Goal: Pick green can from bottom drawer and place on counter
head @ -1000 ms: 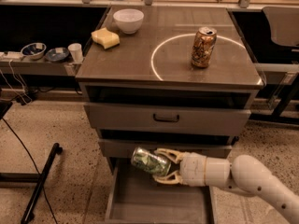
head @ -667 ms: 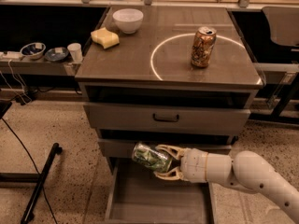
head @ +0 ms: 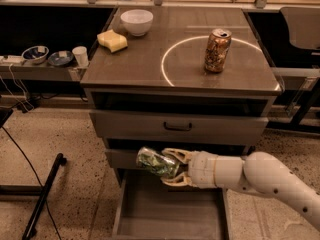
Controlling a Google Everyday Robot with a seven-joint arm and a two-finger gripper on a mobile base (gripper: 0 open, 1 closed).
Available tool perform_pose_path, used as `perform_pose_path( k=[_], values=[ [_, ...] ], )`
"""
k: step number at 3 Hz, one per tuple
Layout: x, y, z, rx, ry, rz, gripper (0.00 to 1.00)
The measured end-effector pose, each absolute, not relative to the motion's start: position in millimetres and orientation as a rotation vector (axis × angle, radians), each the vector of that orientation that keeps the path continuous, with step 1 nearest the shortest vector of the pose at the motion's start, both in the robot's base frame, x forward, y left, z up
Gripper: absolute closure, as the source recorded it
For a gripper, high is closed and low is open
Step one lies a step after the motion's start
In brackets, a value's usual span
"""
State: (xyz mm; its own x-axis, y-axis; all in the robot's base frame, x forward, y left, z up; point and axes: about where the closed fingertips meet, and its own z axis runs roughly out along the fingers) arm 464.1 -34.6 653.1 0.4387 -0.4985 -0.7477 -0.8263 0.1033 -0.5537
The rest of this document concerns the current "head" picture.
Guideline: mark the white ceramic bowl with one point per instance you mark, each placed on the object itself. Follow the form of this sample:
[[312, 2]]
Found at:
[[137, 21]]

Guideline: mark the bottom open drawer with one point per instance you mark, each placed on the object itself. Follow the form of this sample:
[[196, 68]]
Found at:
[[150, 210]]

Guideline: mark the top grey drawer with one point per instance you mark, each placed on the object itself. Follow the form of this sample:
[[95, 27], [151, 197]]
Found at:
[[166, 127]]

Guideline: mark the yellow sponge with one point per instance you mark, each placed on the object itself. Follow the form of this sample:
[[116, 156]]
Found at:
[[112, 40]]

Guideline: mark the middle grey drawer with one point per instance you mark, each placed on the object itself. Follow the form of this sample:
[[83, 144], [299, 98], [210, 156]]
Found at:
[[120, 159]]

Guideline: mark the white paper cup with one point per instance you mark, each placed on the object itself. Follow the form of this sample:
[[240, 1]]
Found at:
[[80, 53]]

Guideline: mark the dark blue shallow bowl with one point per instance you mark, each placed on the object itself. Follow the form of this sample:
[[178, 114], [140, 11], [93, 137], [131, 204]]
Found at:
[[60, 58]]

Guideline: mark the white power strip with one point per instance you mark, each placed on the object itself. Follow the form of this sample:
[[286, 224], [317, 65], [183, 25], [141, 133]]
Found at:
[[11, 59]]

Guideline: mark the orange patterned soda can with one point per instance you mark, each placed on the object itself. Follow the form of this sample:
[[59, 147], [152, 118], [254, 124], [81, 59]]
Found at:
[[217, 49]]

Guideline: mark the black stand leg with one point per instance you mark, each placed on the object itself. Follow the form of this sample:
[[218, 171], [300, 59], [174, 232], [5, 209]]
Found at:
[[43, 192]]

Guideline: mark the green soda can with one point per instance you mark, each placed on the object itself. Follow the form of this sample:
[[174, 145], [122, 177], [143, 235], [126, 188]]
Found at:
[[165, 166]]

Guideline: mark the grey drawer cabinet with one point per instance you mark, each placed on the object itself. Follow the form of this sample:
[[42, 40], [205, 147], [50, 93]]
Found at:
[[164, 72]]

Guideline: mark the blue bowl with white rim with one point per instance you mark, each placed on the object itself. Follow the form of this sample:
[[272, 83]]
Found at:
[[36, 54]]

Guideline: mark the grey drawer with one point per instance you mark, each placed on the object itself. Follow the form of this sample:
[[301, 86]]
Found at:
[[166, 127], [120, 159]]

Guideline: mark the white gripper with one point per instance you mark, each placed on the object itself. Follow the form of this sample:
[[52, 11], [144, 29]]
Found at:
[[202, 169]]

